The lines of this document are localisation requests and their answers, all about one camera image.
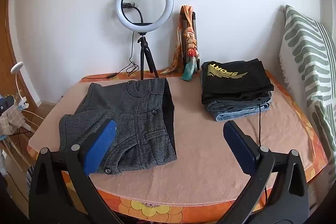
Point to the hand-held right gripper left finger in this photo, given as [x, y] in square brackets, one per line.
[101, 146]

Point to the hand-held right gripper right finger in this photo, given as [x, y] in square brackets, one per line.
[241, 149]

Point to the grey houndstooth pants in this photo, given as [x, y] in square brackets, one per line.
[136, 119]

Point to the black pants with yellow print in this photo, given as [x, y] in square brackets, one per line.
[236, 87]

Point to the folded blue jeans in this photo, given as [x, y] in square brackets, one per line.
[236, 113]

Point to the pink blanket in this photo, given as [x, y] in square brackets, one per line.
[199, 148]

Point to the checked beige cloth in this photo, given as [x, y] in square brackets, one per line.
[11, 120]

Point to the black tripod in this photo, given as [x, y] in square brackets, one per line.
[143, 56]

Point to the blue device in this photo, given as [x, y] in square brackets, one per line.
[6, 103]

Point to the white desk lamp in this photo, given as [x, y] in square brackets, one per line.
[17, 66]

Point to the green leaf pattern pillow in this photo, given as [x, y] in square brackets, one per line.
[304, 50]

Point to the orange patterned scarf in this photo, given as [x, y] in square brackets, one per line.
[190, 43]

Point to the wooden door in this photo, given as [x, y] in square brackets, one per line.
[8, 50]

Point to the thin striped green cushion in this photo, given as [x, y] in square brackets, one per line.
[328, 40]

